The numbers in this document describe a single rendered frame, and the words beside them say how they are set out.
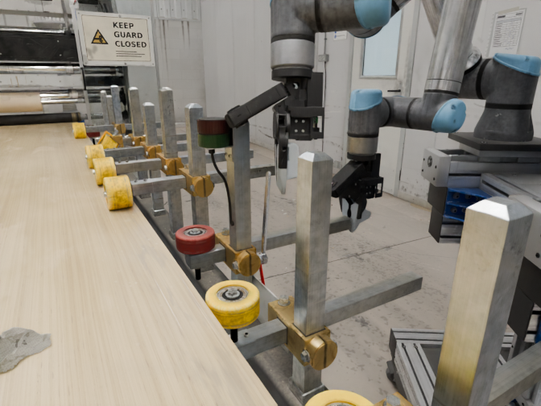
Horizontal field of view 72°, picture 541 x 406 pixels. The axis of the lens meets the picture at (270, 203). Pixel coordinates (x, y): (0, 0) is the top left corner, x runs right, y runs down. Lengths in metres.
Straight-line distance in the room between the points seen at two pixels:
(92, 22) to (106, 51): 0.19
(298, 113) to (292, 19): 0.14
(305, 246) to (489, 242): 0.27
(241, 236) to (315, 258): 0.26
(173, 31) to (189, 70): 0.89
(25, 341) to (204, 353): 0.21
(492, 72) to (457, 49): 0.32
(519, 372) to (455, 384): 0.26
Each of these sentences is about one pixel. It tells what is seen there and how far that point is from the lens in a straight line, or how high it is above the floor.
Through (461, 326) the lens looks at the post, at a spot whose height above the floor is 1.00.
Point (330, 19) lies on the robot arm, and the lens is 0.66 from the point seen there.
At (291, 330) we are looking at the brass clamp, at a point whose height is 0.83.
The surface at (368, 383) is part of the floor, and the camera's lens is 1.77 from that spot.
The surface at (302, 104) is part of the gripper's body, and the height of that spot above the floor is 1.17.
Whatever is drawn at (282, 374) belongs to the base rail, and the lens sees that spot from 0.74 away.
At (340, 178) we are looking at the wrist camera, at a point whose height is 0.97.
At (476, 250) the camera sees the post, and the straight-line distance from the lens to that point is 0.35.
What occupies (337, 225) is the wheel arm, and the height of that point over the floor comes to 0.85.
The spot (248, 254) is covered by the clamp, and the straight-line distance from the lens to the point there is 0.76.
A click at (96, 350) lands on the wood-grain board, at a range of 0.52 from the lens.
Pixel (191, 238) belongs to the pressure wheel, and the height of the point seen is 0.91.
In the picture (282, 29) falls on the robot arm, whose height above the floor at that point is 1.28.
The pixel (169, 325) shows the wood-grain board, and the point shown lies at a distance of 0.53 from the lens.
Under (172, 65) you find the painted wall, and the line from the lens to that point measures 9.58.
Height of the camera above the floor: 1.21
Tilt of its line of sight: 19 degrees down
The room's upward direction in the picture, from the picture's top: straight up
